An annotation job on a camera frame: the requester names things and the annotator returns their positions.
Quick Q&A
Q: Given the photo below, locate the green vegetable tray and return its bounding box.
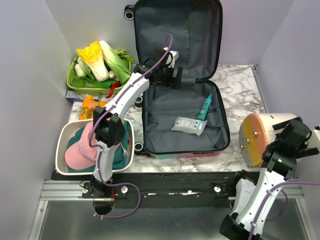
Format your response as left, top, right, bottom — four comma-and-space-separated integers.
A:
66, 54, 135, 94

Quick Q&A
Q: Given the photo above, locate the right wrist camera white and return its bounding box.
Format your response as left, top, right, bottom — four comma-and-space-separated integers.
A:
308, 129, 320, 148

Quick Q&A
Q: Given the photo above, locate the teal tube bottle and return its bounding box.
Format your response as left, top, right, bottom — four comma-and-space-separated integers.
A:
197, 93, 213, 121

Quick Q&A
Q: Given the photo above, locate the yellow drawer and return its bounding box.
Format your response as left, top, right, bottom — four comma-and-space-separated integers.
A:
238, 113, 262, 168

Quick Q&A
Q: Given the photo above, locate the clear packet of items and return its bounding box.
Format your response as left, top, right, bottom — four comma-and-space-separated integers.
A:
171, 116, 208, 136

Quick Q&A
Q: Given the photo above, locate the red chili pepper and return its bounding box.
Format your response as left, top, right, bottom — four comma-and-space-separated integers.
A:
105, 81, 121, 99

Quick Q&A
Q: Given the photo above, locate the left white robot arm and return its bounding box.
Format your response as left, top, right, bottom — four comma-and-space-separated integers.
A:
88, 47, 179, 198

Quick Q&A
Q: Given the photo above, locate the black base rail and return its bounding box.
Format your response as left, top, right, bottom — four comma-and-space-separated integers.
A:
51, 170, 259, 209

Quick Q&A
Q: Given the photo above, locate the pink and teal kids suitcase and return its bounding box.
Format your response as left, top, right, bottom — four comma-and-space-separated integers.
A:
123, 0, 231, 158

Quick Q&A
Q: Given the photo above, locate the white rectangular plastic tub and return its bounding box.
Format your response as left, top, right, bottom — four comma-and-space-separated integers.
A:
55, 119, 135, 176

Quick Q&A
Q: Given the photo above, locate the yellow napa cabbage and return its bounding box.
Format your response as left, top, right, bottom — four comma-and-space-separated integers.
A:
75, 40, 109, 82

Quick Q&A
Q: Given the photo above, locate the white mushroom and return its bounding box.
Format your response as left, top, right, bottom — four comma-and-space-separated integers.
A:
108, 71, 117, 79

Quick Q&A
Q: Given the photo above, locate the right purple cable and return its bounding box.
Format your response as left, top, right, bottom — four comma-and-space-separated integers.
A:
229, 179, 320, 240

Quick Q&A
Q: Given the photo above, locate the aluminium frame rail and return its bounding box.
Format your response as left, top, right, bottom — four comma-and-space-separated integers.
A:
29, 180, 113, 240

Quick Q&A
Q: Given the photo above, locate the pink baseball cap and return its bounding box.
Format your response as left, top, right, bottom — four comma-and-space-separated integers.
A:
65, 121, 98, 172

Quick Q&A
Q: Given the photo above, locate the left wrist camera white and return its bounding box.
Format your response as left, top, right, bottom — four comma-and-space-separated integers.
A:
165, 50, 179, 69

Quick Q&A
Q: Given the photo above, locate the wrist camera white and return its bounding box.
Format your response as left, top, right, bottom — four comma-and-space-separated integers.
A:
308, 129, 320, 148
165, 50, 179, 69

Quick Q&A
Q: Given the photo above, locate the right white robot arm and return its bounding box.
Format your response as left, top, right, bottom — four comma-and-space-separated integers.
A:
219, 117, 320, 240

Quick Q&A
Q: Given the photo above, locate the orange snack bag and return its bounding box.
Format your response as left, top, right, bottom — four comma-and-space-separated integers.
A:
78, 95, 107, 120

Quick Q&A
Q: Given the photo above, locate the cream cylindrical bucket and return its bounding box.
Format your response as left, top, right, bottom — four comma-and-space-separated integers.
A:
238, 112, 305, 169

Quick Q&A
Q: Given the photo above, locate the teal cloth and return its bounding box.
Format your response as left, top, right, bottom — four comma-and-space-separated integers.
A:
66, 121, 131, 173

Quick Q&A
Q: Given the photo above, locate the white green bok choy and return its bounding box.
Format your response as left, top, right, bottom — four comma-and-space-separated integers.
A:
99, 40, 135, 85

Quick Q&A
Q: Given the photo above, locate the purple cable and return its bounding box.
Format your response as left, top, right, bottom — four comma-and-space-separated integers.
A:
88, 33, 141, 220
229, 179, 320, 240

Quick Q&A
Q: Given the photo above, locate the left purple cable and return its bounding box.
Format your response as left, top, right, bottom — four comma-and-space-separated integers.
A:
88, 33, 141, 220

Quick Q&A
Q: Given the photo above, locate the purple white box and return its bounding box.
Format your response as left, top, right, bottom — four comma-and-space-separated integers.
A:
65, 90, 102, 102

